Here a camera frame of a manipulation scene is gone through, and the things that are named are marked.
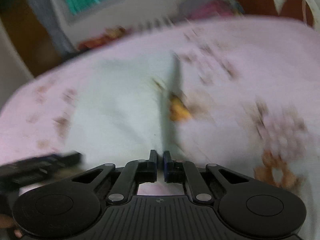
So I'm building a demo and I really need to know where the white small garment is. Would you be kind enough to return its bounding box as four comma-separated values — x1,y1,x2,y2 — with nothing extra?
65,53,179,170

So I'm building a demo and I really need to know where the stack of folded clothes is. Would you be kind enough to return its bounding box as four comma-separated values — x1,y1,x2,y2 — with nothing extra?
177,0,245,21

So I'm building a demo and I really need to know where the pink floral bed sheet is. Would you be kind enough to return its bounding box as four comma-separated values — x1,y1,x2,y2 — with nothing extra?
1,17,319,239

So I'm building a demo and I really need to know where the brown wooden door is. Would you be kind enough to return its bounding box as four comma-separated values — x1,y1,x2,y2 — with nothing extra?
1,3,62,76

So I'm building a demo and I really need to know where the red floral blanket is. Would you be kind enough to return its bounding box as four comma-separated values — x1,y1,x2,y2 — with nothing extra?
77,26,133,51

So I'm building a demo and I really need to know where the grey striped pillow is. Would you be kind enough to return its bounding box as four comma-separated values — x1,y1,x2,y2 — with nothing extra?
130,16,175,33

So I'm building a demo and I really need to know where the grey left curtain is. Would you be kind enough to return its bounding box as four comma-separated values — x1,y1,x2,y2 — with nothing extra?
27,0,75,56

